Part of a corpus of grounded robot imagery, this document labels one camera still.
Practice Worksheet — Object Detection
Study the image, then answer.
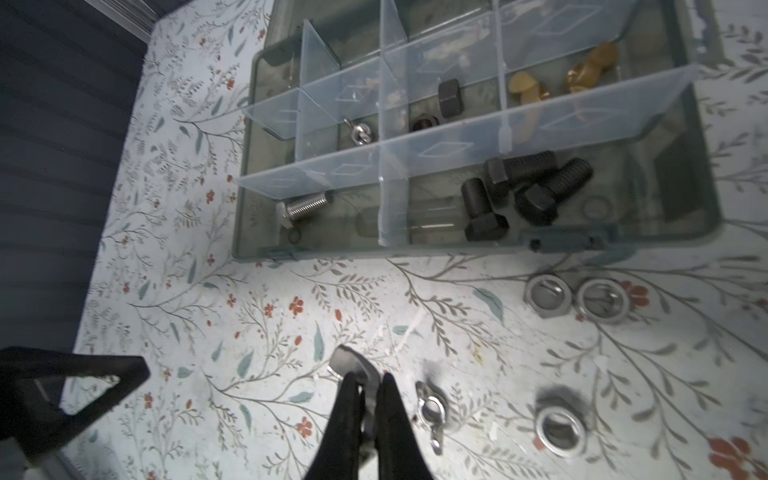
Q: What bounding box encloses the silver cap nut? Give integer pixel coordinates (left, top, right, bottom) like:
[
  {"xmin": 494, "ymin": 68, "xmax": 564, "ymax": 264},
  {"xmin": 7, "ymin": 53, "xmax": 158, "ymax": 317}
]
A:
[{"xmin": 534, "ymin": 405, "xmax": 587, "ymax": 458}]

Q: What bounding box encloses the silver hex bolt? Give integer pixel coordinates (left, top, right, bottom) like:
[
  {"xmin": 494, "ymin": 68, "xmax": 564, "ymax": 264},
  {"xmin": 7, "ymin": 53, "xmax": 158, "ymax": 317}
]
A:
[{"xmin": 276, "ymin": 192, "xmax": 332, "ymax": 229}]

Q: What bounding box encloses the transparent green compartment organizer box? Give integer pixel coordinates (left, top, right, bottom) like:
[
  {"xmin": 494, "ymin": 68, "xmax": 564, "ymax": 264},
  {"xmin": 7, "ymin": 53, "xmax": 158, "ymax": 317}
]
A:
[{"xmin": 233, "ymin": 1, "xmax": 722, "ymax": 262}]

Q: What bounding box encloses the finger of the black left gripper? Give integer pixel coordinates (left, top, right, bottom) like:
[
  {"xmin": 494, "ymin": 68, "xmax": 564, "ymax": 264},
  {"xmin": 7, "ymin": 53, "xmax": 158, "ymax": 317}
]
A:
[{"xmin": 1, "ymin": 346, "xmax": 150, "ymax": 456}]

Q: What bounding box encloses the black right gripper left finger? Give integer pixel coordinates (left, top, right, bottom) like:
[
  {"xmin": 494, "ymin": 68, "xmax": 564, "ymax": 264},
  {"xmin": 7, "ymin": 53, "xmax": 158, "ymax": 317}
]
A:
[{"xmin": 304, "ymin": 373, "xmax": 365, "ymax": 480}]

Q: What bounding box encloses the black hex nut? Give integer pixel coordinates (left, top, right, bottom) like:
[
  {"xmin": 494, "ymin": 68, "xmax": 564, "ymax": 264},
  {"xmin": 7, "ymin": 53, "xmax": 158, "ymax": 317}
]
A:
[
  {"xmin": 438, "ymin": 78, "xmax": 464, "ymax": 118},
  {"xmin": 410, "ymin": 114, "xmax": 440, "ymax": 132}
]

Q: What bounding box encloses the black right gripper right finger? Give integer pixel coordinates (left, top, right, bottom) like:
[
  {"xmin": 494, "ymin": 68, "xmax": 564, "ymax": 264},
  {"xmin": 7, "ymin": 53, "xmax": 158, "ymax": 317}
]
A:
[{"xmin": 375, "ymin": 373, "xmax": 433, "ymax": 480}]

